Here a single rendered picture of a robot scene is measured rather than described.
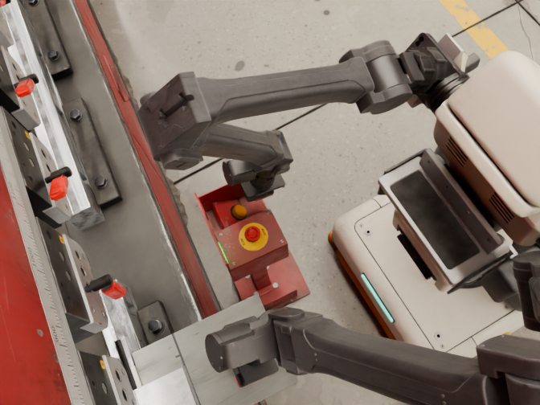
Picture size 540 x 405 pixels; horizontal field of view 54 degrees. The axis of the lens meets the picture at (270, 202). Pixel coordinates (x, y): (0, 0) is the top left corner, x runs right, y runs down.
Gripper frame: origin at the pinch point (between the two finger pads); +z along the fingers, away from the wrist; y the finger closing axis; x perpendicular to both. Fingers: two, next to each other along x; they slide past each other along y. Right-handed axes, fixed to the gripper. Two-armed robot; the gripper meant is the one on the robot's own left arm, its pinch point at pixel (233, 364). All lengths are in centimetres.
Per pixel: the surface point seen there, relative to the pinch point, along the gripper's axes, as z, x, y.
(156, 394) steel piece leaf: 9.8, -12.0, -1.3
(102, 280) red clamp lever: -13.9, -20.6, -16.4
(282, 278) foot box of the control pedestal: 70, 62, -32
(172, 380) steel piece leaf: 8.1, -8.8, -2.4
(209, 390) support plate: 5.6, -3.8, 2.0
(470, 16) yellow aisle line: 16, 182, -109
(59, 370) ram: -26.4, -31.3, -2.5
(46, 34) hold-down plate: 16, -7, -100
